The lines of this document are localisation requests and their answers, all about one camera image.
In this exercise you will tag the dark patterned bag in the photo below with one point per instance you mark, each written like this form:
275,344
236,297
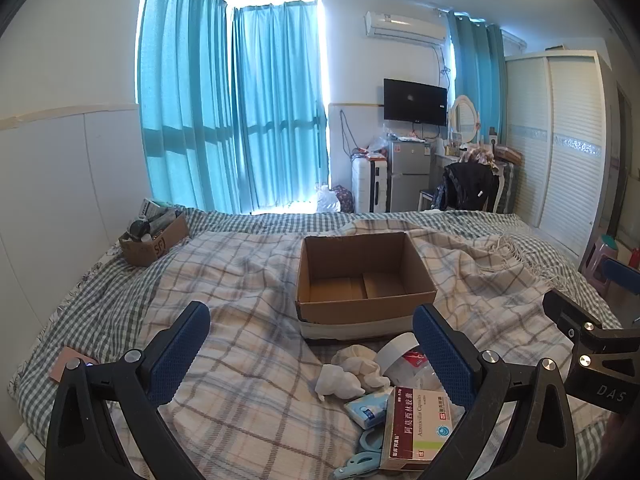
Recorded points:
344,200

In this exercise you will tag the white air conditioner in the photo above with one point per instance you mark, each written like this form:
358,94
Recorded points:
402,22

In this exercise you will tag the large open cardboard box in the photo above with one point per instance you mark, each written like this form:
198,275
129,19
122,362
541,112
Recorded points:
350,312

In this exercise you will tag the silver small fridge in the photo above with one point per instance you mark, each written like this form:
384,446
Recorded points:
410,180

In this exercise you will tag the white suitcase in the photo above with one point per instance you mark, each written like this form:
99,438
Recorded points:
367,187

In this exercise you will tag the beige plaid blanket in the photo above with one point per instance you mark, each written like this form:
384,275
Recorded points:
250,310

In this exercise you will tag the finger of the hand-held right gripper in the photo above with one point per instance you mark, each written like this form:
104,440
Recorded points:
622,272
567,310

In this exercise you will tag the pink plastic stool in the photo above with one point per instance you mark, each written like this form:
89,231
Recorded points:
597,260

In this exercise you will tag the pink card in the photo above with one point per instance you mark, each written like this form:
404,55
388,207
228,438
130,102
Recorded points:
67,365

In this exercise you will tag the red and white medicine box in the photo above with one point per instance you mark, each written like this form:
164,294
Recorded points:
417,427

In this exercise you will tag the brown cardboard parcel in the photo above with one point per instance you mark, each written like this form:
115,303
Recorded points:
509,153

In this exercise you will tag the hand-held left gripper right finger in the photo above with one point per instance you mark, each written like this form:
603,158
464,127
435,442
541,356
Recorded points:
442,355

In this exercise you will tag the clear plastic bag red label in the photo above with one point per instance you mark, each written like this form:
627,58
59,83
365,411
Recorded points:
415,370

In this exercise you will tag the black wall television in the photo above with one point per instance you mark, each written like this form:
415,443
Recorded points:
415,102

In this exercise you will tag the narrow teal curtain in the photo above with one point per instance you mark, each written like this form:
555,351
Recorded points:
475,75

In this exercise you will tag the white printed packet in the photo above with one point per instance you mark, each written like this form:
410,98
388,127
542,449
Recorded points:
152,207

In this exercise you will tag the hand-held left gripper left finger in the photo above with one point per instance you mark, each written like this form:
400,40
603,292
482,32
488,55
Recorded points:
180,355

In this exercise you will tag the light blue scissors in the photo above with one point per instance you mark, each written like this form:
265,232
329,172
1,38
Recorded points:
367,442

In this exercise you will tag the white wardrobe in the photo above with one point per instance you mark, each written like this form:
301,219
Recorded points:
565,150

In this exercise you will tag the white chair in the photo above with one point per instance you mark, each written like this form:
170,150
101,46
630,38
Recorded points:
499,187

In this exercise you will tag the black round jar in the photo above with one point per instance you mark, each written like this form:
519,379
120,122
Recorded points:
137,230

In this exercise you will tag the crumpled white tissue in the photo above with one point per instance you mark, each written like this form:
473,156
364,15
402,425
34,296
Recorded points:
335,384
357,360

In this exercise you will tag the small cardboard box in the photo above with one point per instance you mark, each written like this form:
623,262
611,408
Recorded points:
150,250

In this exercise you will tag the grey suitcase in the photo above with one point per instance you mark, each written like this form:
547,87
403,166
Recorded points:
506,185

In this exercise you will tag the green checkered bed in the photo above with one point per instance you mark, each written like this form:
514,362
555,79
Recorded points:
100,305

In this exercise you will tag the wide teal curtain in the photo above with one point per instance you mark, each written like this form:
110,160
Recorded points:
185,110

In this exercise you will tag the blue tissue packet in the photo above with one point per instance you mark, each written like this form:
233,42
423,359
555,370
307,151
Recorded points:
367,410

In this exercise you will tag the white oval mirror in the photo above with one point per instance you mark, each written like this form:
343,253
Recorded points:
464,119

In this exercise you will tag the white tape roll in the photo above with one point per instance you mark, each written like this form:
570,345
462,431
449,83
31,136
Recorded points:
392,352

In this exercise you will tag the black jacket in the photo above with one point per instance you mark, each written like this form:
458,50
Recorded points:
465,185

